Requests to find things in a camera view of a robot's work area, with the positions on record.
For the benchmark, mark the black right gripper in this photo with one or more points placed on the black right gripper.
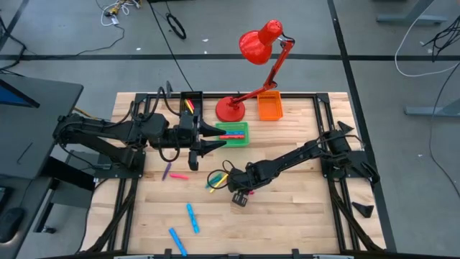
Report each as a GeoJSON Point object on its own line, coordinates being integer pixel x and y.
{"type": "Point", "coordinates": [240, 180]}

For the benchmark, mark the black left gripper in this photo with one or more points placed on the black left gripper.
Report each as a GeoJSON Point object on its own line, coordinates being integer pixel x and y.
{"type": "Point", "coordinates": [187, 135]}

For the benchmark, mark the pink highlighter marker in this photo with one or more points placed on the pink highlighter marker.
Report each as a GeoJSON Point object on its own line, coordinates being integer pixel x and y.
{"type": "Point", "coordinates": [179, 176]}
{"type": "Point", "coordinates": [191, 104]}
{"type": "Point", "coordinates": [250, 193]}
{"type": "Point", "coordinates": [233, 137]}

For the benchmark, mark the yellow highlighter marker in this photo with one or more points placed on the yellow highlighter marker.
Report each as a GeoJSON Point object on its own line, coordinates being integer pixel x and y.
{"type": "Point", "coordinates": [220, 182]}
{"type": "Point", "coordinates": [187, 107]}

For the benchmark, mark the teal highlighter marker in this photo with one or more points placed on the teal highlighter marker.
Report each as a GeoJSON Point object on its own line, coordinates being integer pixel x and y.
{"type": "Point", "coordinates": [214, 180]}

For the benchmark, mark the blue highlighter marker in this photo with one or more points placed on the blue highlighter marker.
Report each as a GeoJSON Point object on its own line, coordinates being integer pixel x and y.
{"type": "Point", "coordinates": [192, 218]}
{"type": "Point", "coordinates": [235, 132]}
{"type": "Point", "coordinates": [178, 241]}

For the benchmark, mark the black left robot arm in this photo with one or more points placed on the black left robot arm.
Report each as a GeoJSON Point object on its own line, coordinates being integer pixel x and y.
{"type": "Point", "coordinates": [93, 127]}

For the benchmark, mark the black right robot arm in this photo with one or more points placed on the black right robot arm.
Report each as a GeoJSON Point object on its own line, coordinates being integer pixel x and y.
{"type": "Point", "coordinates": [287, 158]}

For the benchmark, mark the green plastic basket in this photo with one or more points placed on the green plastic basket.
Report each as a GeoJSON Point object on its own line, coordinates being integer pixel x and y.
{"type": "Point", "coordinates": [233, 126]}

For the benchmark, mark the red desk lamp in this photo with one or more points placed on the red desk lamp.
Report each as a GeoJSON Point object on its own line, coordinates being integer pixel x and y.
{"type": "Point", "coordinates": [230, 109]}

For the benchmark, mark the black plastic basket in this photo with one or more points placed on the black plastic basket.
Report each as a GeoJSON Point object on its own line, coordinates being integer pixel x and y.
{"type": "Point", "coordinates": [198, 99]}

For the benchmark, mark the purple highlighter marker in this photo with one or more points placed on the purple highlighter marker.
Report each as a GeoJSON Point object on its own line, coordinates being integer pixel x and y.
{"type": "Point", "coordinates": [166, 171]}

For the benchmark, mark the orange plastic basket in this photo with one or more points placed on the orange plastic basket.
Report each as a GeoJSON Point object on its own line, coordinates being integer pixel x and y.
{"type": "Point", "coordinates": [269, 108]}

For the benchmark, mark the black desk base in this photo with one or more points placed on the black desk base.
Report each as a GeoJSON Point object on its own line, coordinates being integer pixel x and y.
{"type": "Point", "coordinates": [72, 176]}

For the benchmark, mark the dark grey desk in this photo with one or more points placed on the dark grey desk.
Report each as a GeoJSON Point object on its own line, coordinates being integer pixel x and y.
{"type": "Point", "coordinates": [36, 136]}

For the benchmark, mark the monitor with blue screen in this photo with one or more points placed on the monitor with blue screen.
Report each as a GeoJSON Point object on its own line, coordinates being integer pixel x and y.
{"type": "Point", "coordinates": [14, 97]}

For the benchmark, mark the grey desk leg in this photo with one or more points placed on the grey desk leg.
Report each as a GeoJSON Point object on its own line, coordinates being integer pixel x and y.
{"type": "Point", "coordinates": [413, 18]}
{"type": "Point", "coordinates": [431, 111]}

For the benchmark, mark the black computer mouse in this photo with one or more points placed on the black computer mouse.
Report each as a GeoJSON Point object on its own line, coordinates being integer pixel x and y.
{"type": "Point", "coordinates": [10, 224]}

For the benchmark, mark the black aluminium table frame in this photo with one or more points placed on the black aluminium table frame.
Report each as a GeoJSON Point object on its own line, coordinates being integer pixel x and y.
{"type": "Point", "coordinates": [141, 98]}

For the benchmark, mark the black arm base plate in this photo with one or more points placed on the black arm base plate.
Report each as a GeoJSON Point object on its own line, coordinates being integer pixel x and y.
{"type": "Point", "coordinates": [355, 156]}
{"type": "Point", "coordinates": [108, 172]}

